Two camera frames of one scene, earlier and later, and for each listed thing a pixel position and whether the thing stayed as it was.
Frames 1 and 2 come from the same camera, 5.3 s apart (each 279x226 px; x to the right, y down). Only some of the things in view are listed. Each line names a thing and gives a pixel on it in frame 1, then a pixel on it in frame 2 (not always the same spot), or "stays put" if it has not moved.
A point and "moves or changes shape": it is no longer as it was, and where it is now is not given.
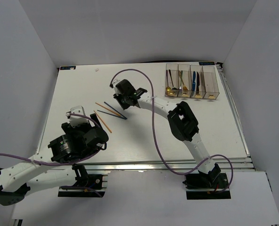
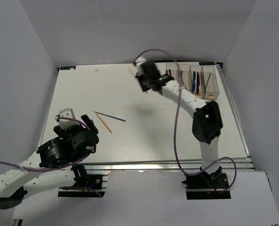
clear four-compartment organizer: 191,81 stays put
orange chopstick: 108,109 → 131,71
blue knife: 194,84 stays put
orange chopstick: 102,121 stays put
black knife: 198,83 stays put
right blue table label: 206,63 stays put
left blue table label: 65,68 stays put
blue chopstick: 116,110 → 205,89
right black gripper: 117,97 → 140,77
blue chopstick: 113,115 moves or changes shape
